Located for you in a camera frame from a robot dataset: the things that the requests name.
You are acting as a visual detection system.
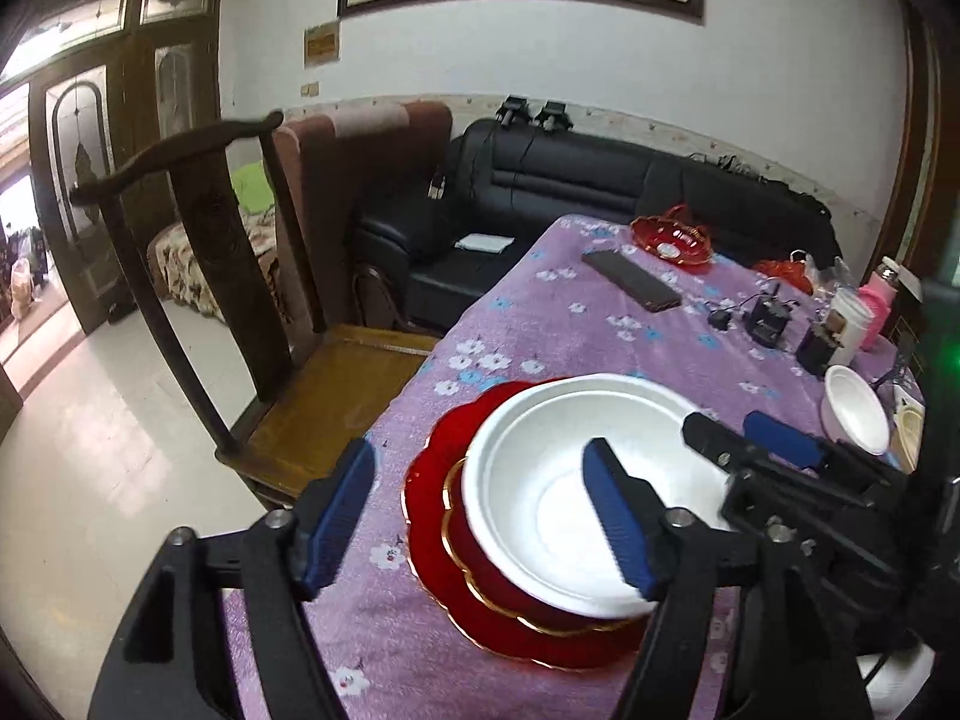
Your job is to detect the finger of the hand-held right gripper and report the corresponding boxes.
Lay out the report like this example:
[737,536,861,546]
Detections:
[681,411,818,501]
[742,410,912,492]

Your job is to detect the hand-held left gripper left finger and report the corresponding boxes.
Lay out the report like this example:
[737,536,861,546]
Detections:
[90,435,376,720]

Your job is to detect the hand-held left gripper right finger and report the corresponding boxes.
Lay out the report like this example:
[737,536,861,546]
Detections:
[583,437,875,720]

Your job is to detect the large white bowl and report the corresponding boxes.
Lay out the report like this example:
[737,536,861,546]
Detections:
[461,373,751,620]

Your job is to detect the red scalloped plate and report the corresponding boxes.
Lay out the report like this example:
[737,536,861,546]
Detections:
[403,377,657,674]

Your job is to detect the red gold-rimmed glass dish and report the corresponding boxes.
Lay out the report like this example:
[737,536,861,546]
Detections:
[441,456,650,637]

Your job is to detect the small white bowl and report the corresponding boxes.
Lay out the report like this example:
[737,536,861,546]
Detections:
[821,365,893,457]

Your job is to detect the black box device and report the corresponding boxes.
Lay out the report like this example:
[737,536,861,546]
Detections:
[795,315,838,378]

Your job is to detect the black charger device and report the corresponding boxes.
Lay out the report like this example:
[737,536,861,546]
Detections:
[745,291,797,350]

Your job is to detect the beige plastic bowl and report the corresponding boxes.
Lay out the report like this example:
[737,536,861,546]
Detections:
[892,396,928,475]

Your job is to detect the pink bottle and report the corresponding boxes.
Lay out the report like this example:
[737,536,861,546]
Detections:
[857,256,901,352]

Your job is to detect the black flat remote box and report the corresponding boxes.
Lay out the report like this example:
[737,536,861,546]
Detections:
[581,249,683,314]

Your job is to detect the purple floral tablecloth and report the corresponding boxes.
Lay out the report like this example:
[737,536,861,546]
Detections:
[221,214,927,720]

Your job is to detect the floral blanket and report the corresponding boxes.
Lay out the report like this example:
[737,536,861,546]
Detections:
[146,199,290,323]

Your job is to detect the dark wooden chair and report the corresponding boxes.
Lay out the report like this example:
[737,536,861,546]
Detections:
[69,111,443,515]

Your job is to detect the black leather sofa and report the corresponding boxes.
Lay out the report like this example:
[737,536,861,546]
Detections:
[352,118,845,335]

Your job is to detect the brown armchair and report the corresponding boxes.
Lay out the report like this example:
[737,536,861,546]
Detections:
[271,100,455,331]

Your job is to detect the green pillow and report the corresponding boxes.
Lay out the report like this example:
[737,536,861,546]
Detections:
[230,162,275,213]

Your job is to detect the dark wooden glass door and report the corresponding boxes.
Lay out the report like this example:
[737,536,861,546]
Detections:
[0,0,226,338]

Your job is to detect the yellow wall plaque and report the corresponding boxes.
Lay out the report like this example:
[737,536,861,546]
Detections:
[304,21,341,65]

